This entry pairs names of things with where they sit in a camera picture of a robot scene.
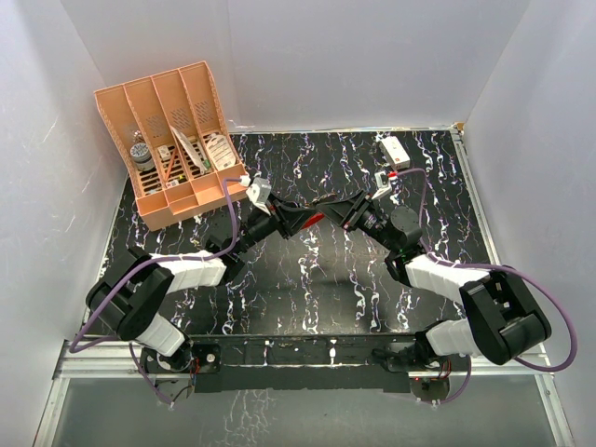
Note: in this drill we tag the red black keyring holder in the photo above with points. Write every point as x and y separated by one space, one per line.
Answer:
313 220

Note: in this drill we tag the white labelled pouch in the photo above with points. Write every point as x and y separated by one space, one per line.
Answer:
220 151

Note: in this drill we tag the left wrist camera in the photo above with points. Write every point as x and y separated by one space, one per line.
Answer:
258 193

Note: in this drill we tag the white box red label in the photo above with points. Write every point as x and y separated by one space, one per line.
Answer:
395 153

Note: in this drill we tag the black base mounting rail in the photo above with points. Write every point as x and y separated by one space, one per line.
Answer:
384 361

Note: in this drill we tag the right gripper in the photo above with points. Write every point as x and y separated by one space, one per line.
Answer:
349 211

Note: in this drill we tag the grey round jar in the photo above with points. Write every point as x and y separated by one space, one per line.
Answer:
141 156

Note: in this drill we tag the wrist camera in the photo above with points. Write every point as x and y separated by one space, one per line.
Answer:
258 193
383 183

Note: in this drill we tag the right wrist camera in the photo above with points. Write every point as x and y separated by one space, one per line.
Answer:
383 183

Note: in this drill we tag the small white card box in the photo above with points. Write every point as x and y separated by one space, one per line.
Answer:
164 153

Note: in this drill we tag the orange pencil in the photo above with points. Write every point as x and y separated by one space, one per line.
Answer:
171 164

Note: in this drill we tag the white paper packet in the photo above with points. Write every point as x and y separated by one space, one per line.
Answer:
190 150

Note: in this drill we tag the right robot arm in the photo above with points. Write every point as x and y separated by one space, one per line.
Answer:
502 318

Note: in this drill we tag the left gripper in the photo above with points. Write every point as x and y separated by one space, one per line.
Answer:
283 218

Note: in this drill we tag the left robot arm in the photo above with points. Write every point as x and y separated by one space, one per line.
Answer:
128 296

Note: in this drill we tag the peach plastic desk organizer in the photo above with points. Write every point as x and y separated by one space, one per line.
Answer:
143 110

